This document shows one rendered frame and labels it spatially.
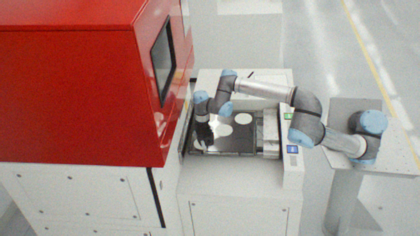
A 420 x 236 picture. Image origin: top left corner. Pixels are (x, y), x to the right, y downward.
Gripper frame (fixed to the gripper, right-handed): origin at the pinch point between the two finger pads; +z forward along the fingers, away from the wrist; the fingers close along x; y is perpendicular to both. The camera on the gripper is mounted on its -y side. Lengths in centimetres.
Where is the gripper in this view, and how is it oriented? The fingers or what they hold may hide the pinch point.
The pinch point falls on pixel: (207, 149)
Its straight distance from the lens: 185.0
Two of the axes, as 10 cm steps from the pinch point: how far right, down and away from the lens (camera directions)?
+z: 0.8, 7.7, 6.3
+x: -9.4, 2.7, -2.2
